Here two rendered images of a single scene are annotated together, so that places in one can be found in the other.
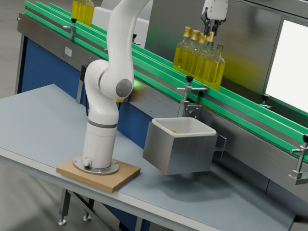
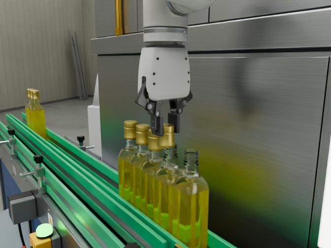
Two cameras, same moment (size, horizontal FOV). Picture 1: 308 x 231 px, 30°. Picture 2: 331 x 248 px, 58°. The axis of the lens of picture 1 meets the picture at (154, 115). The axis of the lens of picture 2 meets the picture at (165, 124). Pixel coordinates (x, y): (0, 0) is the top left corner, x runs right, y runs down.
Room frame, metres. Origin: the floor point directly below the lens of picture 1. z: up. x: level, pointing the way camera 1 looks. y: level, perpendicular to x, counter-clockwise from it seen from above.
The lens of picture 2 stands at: (1.86, -0.18, 1.49)
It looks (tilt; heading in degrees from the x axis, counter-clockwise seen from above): 12 degrees down; 1
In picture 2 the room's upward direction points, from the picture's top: straight up
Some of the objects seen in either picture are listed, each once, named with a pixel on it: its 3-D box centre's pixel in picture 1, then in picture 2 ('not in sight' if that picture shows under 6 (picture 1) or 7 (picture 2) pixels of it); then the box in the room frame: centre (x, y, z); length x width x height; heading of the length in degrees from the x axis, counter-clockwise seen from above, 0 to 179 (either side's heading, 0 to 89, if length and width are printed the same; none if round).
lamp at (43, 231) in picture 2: not in sight; (44, 230); (2.62, 0.18, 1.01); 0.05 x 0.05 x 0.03
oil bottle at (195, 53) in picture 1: (195, 72); (156, 201); (2.51, -0.14, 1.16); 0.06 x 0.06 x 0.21; 37
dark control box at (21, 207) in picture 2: (90, 74); (22, 207); (2.84, 0.36, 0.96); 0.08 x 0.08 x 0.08; 38
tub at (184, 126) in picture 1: (182, 135); not in sight; (2.17, -0.13, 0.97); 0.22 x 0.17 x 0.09; 128
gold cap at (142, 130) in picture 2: (195, 35); (143, 134); (2.56, -0.11, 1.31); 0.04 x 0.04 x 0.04
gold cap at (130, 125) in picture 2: (187, 32); (130, 129); (2.60, -0.08, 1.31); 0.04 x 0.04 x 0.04
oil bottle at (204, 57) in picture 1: (203, 75); (170, 212); (2.46, -0.18, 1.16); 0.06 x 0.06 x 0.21; 37
